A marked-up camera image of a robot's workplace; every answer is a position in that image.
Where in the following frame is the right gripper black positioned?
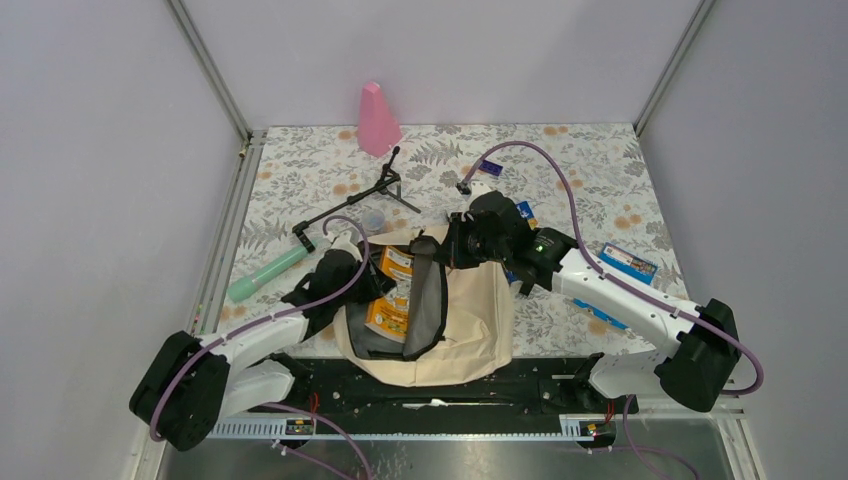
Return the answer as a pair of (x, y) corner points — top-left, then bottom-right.
(434, 212), (509, 269)

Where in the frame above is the orange children's book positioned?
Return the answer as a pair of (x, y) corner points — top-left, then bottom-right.
(365, 246), (413, 343)

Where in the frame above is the cream canvas backpack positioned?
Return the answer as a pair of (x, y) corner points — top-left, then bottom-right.
(332, 226), (516, 387)

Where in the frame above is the blue round-logo book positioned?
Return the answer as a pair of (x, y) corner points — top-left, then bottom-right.
(573, 242), (658, 331)

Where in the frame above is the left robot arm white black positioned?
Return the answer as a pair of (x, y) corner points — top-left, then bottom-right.
(129, 233), (396, 451)

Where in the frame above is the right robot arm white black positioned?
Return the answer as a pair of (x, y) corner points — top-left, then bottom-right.
(436, 191), (742, 413)

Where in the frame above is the blue Treehouse book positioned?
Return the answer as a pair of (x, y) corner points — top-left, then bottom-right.
(504, 201), (538, 284)

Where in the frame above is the purple small block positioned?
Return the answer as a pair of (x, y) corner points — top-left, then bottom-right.
(478, 160), (503, 177)

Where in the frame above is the clear jar of clips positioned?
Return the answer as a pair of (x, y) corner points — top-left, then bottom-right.
(361, 209), (390, 236)

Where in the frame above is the black folding tripod stand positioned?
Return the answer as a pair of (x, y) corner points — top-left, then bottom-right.
(292, 145), (422, 253)

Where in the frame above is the mint green tube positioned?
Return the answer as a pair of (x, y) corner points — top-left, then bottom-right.
(226, 246), (309, 303)

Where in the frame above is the pink cone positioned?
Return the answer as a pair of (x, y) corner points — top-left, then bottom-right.
(357, 81), (403, 157)

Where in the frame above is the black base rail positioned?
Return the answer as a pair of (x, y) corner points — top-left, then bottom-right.
(238, 356), (637, 439)

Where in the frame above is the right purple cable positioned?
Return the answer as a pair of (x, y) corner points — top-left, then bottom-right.
(458, 140), (765, 397)

